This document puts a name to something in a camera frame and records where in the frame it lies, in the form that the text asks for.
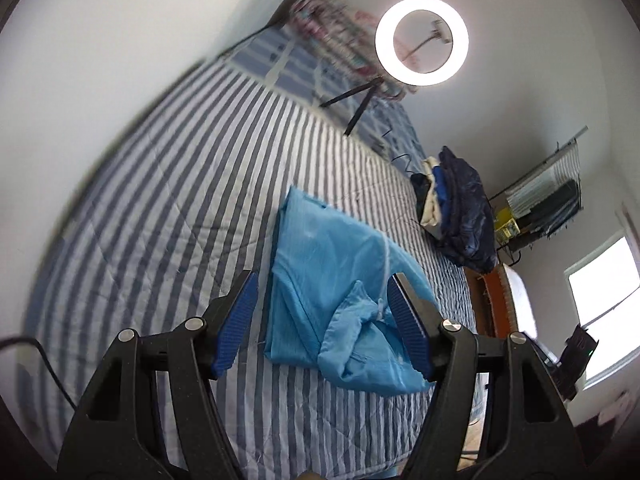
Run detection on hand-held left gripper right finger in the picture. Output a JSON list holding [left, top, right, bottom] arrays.
[[386, 272, 590, 480]]

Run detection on floral pillow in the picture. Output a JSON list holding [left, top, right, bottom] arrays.
[[285, 0, 421, 96]]

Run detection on window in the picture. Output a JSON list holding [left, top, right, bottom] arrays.
[[565, 235, 640, 388]]

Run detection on striped bed mattress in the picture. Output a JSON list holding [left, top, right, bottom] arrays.
[[15, 60, 488, 478]]

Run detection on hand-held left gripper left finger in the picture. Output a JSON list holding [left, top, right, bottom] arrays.
[[56, 270, 260, 480]]

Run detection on white lace cover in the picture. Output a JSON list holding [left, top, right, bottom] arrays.
[[502, 265, 538, 341]]

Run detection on dark hanging clothes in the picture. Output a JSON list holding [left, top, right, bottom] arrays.
[[525, 180, 583, 236]]

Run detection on black ring light cable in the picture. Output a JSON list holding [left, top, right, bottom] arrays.
[[380, 127, 426, 226]]

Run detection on blue work coat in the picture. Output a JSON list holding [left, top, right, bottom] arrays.
[[263, 186, 441, 395]]

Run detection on phone holder mount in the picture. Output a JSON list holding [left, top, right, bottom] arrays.
[[407, 19, 451, 63]]

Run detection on black clothes rack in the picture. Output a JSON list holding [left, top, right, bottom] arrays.
[[487, 127, 588, 266]]

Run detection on striped hanging cloth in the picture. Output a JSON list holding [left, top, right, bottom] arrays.
[[505, 147, 581, 211]]

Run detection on blue folded garment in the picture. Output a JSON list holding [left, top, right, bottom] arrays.
[[431, 166, 453, 233]]

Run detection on black tripod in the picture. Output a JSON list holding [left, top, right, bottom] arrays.
[[320, 77, 386, 137]]

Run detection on white folded cloth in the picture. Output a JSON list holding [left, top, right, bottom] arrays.
[[419, 156, 446, 228]]

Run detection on dark navy down jacket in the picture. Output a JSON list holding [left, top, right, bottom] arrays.
[[410, 146, 498, 275]]

